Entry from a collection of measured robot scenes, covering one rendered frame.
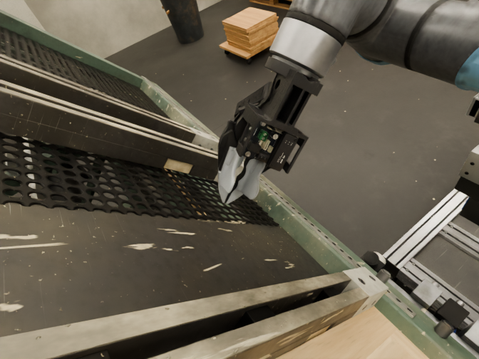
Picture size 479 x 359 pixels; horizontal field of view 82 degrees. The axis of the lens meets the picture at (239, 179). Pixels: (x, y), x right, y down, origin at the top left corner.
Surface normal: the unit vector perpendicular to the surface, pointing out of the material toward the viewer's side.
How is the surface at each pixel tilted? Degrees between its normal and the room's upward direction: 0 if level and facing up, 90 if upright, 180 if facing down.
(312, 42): 61
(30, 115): 90
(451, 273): 0
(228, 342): 53
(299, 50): 57
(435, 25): 46
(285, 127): 73
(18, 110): 90
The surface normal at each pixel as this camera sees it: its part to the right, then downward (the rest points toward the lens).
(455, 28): -0.75, -0.07
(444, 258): -0.22, -0.64
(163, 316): 0.50, -0.83
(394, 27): -0.84, 0.15
